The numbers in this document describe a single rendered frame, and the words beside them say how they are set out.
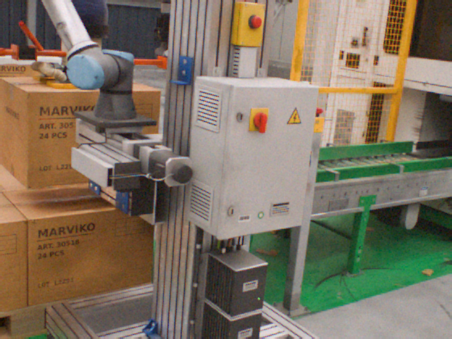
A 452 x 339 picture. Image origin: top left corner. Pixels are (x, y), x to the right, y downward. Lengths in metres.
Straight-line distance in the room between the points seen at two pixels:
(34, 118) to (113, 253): 0.73
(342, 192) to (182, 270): 1.45
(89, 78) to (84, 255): 1.00
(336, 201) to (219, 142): 1.65
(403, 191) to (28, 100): 2.28
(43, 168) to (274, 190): 1.06
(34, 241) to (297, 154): 1.23
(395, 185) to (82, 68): 2.23
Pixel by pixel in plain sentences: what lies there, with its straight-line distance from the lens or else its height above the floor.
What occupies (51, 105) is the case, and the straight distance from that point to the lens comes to 2.48.
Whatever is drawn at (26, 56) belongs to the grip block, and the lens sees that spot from 2.58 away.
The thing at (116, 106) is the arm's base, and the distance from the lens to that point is 2.10.
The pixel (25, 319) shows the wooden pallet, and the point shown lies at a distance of 2.75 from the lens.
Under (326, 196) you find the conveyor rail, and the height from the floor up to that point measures 0.53.
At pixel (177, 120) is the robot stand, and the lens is 2.03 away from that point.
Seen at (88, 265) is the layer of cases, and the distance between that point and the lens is 2.74.
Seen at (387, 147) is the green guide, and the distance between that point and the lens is 4.42.
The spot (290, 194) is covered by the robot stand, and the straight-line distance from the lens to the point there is 1.93.
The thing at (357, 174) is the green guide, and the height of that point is 0.59.
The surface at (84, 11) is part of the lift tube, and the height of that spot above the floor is 1.39.
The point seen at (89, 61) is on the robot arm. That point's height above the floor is 1.24.
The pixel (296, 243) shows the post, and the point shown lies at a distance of 2.95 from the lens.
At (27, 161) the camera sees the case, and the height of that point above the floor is 0.79.
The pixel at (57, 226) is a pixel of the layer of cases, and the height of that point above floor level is 0.50.
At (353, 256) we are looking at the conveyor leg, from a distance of 3.60.
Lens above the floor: 1.42
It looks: 15 degrees down
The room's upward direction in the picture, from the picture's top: 5 degrees clockwise
